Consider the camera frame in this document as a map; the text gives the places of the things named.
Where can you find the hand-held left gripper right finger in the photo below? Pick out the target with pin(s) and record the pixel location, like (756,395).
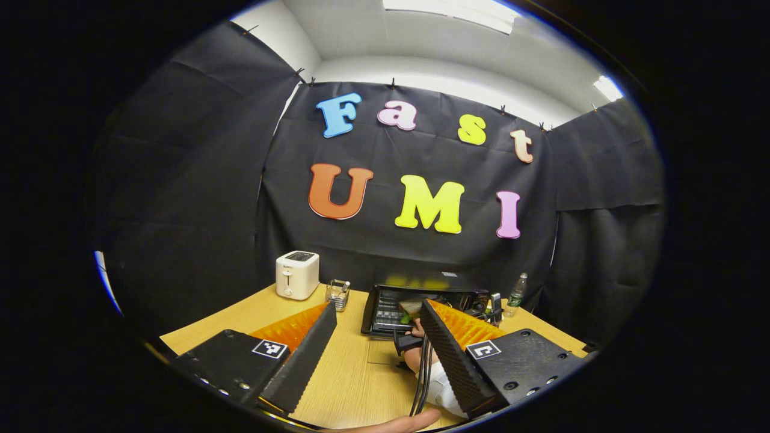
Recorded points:
(454,361)

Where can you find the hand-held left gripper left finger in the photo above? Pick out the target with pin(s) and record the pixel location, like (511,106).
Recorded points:
(301,361)

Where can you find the black electric oven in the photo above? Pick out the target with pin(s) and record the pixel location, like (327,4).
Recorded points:
(391,313)

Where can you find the sandwich with lettuce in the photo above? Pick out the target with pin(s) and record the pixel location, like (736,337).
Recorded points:
(412,308)

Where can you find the small clear glass holder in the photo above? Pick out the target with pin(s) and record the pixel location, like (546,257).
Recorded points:
(338,294)

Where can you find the white toaster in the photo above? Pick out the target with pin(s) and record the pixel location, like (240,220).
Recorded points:
(298,276)

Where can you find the clear plastic water bottle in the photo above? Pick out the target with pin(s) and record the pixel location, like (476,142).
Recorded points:
(516,296)

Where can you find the black backdrop cloth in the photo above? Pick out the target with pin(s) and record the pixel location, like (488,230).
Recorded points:
(337,252)

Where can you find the small ceiling light panel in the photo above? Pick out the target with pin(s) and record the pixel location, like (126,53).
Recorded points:
(609,88)

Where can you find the large ceiling light panel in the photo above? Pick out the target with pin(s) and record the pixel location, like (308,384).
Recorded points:
(451,13)

